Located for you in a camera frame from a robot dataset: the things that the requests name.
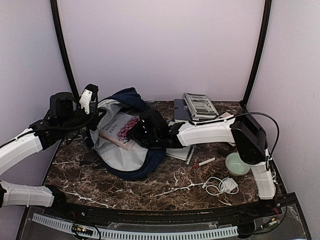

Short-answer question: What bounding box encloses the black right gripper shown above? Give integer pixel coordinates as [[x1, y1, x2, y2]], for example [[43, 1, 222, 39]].
[[126, 122, 160, 149]]

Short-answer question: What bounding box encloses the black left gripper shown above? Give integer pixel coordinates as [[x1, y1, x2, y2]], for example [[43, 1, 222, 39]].
[[59, 105, 107, 135]]

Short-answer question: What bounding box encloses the white designer fate book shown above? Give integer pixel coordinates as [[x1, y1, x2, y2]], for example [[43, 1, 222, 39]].
[[99, 111, 140, 150]]

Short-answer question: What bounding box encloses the navy blue student backpack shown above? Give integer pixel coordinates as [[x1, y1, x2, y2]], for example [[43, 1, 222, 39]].
[[83, 87, 167, 181]]

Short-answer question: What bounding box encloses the grey ianra magazine book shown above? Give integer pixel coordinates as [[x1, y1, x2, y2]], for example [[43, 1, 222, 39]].
[[183, 92, 219, 121]]

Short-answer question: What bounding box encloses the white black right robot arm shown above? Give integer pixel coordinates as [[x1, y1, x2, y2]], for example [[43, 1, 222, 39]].
[[127, 109, 276, 217]]

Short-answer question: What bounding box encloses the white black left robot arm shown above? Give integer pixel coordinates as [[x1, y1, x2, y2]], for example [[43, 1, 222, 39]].
[[0, 84, 98, 218]]

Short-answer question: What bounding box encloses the grey green notebook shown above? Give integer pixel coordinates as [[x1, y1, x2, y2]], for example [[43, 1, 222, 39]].
[[165, 146, 191, 161]]

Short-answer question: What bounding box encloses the dark blue notebook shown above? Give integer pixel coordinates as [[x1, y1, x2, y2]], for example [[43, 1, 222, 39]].
[[174, 98, 200, 122]]

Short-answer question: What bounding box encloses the green tipped white marker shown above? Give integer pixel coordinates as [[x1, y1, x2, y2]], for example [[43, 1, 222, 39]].
[[185, 145, 196, 167]]

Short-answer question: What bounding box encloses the red tipped white marker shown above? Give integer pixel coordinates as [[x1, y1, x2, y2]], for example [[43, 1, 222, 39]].
[[193, 157, 216, 169]]

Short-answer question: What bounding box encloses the pale green ceramic bowl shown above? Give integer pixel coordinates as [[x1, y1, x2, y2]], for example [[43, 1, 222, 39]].
[[225, 152, 250, 177]]

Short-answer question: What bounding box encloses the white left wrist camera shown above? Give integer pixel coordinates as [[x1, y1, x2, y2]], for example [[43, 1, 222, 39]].
[[79, 84, 99, 115]]

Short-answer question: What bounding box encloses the white charger with cable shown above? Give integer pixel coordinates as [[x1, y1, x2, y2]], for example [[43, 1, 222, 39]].
[[202, 176, 239, 197]]

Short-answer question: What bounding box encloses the black front table rail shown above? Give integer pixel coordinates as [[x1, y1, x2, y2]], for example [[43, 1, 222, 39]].
[[44, 180, 296, 225]]

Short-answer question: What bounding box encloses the white slotted cable duct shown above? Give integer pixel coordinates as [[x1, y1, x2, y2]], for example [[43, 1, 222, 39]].
[[31, 213, 239, 240]]

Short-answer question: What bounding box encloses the black left corner frame post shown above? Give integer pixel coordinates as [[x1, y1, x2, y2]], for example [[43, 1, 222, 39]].
[[49, 0, 80, 100]]

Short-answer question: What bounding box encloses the black corner frame post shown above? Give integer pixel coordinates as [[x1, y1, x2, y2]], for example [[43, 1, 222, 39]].
[[49, 0, 80, 100], [240, 0, 272, 108]]

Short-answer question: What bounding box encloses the black right corner frame post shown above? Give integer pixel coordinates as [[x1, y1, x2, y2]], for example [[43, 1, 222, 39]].
[[240, 0, 272, 108]]

